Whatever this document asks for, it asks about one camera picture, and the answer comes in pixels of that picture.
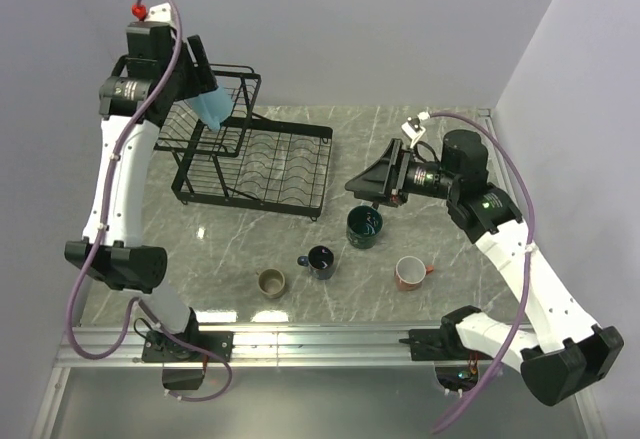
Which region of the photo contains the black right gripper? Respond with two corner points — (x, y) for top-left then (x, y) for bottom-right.
(345, 138), (460, 208)

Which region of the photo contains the light blue ceramic mug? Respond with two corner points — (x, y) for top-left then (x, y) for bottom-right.
(185, 87), (234, 132)

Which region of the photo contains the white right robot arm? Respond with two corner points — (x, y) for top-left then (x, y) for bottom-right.
(345, 130), (624, 406)

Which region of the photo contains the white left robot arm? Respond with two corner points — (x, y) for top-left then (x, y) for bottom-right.
(64, 20), (233, 361)

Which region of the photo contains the dark green patterned mug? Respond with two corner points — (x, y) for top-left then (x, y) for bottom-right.
(346, 205), (384, 250)

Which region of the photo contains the dark blue glossy mug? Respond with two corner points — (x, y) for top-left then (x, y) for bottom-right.
(297, 245), (336, 280)

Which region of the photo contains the red orange mug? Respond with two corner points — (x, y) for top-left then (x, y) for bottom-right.
(394, 256), (435, 292)

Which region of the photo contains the olive brown small cup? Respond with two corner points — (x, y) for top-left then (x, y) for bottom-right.
(258, 268), (287, 299)

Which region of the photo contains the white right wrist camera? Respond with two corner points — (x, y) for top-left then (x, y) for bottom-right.
(401, 111), (430, 149)

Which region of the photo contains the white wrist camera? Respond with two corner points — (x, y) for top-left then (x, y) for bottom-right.
(401, 111), (430, 149)
(131, 2), (176, 28)

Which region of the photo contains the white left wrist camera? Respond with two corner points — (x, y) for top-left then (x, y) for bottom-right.
(131, 2), (176, 28)

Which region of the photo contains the black wire dish rack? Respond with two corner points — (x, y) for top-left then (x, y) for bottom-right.
(155, 64), (333, 220)

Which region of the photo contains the aluminium table edge rail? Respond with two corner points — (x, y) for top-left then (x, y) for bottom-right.
(476, 108), (500, 161)

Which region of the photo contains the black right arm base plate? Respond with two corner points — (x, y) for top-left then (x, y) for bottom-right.
(398, 328), (487, 362)

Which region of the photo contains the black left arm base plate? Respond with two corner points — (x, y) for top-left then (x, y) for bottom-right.
(141, 329), (235, 364)

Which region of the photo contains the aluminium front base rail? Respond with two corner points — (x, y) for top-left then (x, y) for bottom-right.
(54, 322), (584, 370)

